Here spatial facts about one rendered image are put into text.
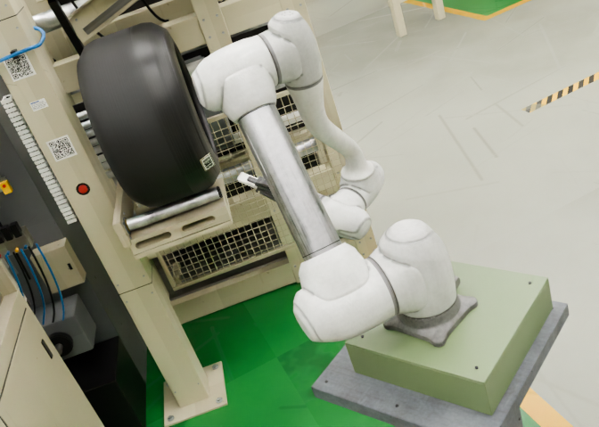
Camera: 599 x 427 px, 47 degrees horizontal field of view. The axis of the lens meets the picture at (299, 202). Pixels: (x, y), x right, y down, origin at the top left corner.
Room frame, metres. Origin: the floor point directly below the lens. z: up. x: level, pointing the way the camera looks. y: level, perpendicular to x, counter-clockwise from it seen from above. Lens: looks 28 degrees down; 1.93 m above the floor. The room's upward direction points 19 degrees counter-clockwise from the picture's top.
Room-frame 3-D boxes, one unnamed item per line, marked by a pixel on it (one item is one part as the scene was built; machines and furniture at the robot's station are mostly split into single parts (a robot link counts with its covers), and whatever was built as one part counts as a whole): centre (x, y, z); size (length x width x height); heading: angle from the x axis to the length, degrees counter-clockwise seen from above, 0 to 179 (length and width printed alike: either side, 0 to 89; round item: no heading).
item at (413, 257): (1.37, -0.21, 0.92); 0.18 x 0.16 x 0.22; 103
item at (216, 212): (2.17, 0.42, 0.84); 0.36 x 0.09 x 0.06; 92
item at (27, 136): (2.25, 0.77, 1.19); 0.05 x 0.04 x 0.48; 2
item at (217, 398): (2.28, 0.68, 0.01); 0.27 x 0.27 x 0.02; 2
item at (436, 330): (1.39, -0.24, 0.78); 0.22 x 0.18 x 0.06; 128
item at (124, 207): (2.30, 0.60, 0.90); 0.40 x 0.03 x 0.10; 2
